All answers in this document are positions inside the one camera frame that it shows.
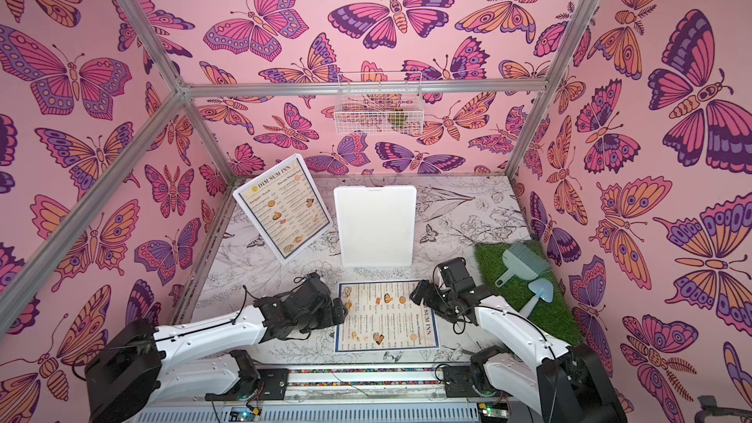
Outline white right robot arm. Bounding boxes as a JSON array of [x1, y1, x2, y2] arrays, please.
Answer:
[[410, 258, 628, 422]]

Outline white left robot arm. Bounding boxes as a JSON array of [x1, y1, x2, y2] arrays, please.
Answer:
[[84, 272, 348, 422]]

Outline green artificial grass mat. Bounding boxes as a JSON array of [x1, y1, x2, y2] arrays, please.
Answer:
[[474, 244, 583, 345]]

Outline green succulent plant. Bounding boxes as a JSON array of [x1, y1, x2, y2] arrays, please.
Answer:
[[387, 109, 411, 132]]

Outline black object bottom right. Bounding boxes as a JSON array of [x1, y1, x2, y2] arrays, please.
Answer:
[[694, 396, 752, 423]]

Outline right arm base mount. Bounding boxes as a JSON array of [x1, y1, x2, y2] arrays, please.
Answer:
[[434, 362, 531, 399]]

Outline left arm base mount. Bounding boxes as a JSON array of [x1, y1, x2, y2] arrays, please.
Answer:
[[205, 368, 290, 403]]

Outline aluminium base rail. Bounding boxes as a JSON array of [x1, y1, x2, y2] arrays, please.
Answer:
[[131, 362, 544, 422]]

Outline white wire rack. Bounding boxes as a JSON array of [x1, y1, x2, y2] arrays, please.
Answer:
[[332, 70, 425, 137]]

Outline aluminium cage frame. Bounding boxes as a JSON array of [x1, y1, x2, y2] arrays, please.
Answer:
[[1, 0, 600, 331]]

